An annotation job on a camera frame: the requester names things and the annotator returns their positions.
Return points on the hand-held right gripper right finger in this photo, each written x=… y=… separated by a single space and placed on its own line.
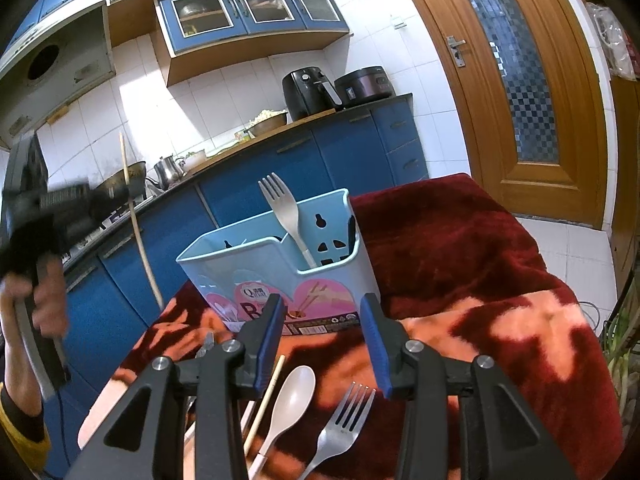
x=375 y=345

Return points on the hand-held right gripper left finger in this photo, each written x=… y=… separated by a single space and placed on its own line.
x=269 y=350

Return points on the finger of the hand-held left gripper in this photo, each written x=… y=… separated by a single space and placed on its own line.
x=80 y=200

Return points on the wooden chopstick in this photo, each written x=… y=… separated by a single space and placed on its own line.
x=140 y=240
x=265 y=400

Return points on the white stick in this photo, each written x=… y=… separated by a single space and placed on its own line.
x=295 y=395

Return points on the metal fork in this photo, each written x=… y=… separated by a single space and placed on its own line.
x=342 y=425

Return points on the light blue utensil holder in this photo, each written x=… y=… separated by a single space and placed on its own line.
x=220 y=270

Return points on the person's left forearm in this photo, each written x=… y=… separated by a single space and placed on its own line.
x=20 y=410

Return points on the person's left hand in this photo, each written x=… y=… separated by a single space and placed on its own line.
x=50 y=305

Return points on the gas stove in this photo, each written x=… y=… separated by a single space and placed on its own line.
x=125 y=210

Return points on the metal wok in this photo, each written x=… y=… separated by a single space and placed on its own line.
x=122 y=177

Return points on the metal utensil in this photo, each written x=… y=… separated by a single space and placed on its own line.
x=207 y=345

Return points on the metal kettle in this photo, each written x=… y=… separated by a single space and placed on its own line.
x=167 y=172

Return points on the small white bowl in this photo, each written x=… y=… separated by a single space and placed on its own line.
x=195 y=160

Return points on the red printed blanket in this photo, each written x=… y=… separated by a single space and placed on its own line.
x=475 y=270

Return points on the range hood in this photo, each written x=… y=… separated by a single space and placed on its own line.
x=65 y=70

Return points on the blue base cabinets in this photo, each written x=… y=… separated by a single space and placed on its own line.
x=350 y=155

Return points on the metal bowl with food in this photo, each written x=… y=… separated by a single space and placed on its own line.
x=267 y=122

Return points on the black air fryer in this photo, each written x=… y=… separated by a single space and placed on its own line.
x=302 y=90

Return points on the black rice cooker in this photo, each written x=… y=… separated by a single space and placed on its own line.
x=365 y=87

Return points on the wooden door with glass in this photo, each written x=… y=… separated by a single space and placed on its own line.
x=505 y=110

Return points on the white plastic bag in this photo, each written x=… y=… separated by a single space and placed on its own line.
x=612 y=45

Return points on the blue glass-door wall cabinet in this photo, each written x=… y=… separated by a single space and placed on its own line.
x=210 y=35

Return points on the white wall switch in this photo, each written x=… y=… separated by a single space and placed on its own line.
x=399 y=23

